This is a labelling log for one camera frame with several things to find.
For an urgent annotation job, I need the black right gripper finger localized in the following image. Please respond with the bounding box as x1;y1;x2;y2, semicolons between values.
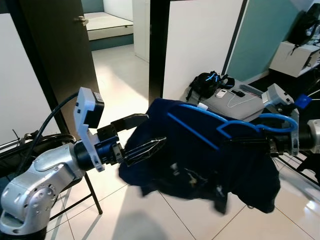
224;142;273;152
227;136;273;144

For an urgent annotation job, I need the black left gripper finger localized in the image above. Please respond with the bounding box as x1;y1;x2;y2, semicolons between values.
111;113;150;132
121;137;167;167

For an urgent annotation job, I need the navy blue knit t-shirt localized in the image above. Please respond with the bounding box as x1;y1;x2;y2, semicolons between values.
118;97;282;216

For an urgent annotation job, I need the small white box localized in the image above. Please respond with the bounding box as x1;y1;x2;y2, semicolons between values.
215;88;229;99

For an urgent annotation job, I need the black bag blue trim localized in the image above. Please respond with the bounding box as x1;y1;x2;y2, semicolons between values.
186;71;236;102

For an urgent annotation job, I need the white low platform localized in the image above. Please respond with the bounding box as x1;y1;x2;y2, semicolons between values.
82;11;136;42

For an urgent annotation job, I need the dark brown door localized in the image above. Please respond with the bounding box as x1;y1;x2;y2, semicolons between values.
19;0;101;118

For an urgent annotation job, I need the brass door knob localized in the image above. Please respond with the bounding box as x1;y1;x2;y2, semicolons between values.
74;16;90;26

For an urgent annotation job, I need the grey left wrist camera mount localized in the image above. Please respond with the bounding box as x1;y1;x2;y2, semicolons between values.
72;87;107;173

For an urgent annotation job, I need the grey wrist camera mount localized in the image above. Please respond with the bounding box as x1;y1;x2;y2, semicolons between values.
261;83;302;157
72;87;107;173

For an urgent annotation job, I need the blue cable plug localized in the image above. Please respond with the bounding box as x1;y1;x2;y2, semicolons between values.
294;94;312;109

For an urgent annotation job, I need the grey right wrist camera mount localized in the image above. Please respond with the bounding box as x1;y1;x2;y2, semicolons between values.
261;83;302;157

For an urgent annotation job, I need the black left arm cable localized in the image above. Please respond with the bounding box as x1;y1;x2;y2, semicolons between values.
17;91;81;166

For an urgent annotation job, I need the black wall frame post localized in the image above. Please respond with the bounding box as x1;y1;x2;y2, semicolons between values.
148;0;172;106

